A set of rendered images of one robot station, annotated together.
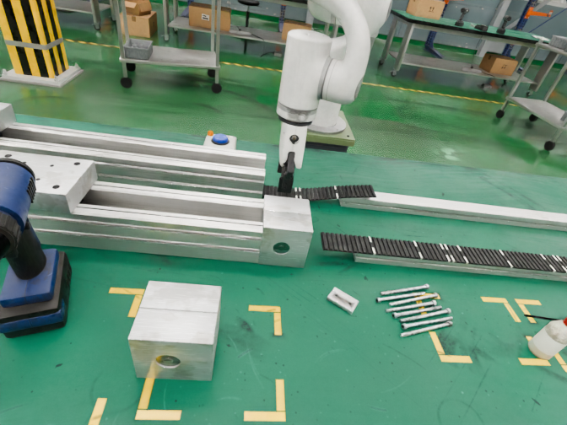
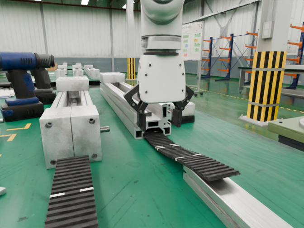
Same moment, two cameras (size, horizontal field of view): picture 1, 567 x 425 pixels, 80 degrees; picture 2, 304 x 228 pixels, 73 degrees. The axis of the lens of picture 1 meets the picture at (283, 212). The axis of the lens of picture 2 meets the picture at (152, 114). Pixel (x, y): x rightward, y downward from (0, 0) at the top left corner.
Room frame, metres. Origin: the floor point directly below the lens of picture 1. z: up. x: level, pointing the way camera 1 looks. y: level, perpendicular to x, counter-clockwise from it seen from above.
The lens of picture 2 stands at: (0.59, -0.43, 0.97)
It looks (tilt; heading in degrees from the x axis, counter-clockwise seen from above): 15 degrees down; 78
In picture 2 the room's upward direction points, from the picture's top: straight up
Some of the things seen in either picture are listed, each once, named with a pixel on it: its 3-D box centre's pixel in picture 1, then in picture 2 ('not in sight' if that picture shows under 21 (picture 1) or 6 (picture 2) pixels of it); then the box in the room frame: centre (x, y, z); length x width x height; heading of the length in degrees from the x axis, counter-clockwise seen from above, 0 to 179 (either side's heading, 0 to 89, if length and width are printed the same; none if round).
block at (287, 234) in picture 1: (283, 227); (79, 133); (0.52, -0.01, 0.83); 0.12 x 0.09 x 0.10; 8
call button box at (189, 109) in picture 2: (219, 152); (175, 111); (0.80, 0.20, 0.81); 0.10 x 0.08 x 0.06; 8
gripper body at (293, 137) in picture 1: (291, 137); (160, 75); (0.70, 0.01, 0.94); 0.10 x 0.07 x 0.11; 8
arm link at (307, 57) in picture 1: (305, 70); (161, 2); (0.70, 0.01, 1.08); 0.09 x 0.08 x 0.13; 77
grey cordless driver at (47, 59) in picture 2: not in sight; (31, 79); (0.25, 0.59, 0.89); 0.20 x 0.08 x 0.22; 9
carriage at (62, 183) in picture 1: (36, 186); (73, 86); (0.45, 0.43, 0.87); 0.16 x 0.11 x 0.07; 98
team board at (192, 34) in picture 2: not in sight; (181, 60); (2.72, 5.63, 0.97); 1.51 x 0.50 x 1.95; 119
